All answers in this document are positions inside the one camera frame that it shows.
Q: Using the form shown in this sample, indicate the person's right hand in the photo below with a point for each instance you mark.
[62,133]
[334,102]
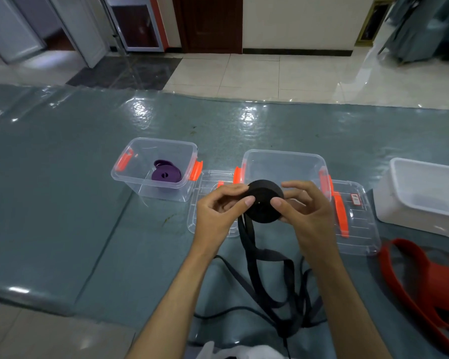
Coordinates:
[314,224]

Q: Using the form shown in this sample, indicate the person's left hand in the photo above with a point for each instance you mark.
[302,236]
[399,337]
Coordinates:
[215,224]

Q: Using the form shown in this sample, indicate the clear plastic storage box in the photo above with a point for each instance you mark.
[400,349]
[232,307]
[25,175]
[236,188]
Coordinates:
[142,153]
[280,164]

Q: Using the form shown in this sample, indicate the purple resistance band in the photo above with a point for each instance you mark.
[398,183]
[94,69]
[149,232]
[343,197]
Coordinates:
[166,173]

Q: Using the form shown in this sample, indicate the narrow black resistance band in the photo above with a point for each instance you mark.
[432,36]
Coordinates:
[303,295]

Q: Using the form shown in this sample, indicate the white plastic box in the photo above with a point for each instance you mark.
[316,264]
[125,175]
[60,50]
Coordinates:
[426,183]

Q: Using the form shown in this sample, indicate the red resistance band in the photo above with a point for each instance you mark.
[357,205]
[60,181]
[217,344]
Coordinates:
[434,287]

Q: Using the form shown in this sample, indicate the person's left forearm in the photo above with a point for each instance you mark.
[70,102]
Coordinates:
[168,314]

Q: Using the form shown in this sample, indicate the person's right forearm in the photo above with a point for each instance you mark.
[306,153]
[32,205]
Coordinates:
[355,314]

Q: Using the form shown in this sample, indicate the clear lid orange handle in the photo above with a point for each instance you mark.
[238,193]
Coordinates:
[363,239]
[202,213]

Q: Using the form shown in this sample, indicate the person's white shirt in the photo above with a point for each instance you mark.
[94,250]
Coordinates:
[243,353]

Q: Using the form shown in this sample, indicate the teal felt table cover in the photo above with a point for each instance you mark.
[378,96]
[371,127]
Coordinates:
[60,201]

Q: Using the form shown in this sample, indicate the dark brown wooden door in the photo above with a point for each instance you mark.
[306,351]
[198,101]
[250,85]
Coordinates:
[209,26]

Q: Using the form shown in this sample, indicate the white framed glass door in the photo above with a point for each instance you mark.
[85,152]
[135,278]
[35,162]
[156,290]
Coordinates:
[136,22]

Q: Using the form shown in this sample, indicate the narrow white door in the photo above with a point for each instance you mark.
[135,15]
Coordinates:
[80,29]

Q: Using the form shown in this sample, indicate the white open door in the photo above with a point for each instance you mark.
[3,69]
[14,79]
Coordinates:
[11,33]

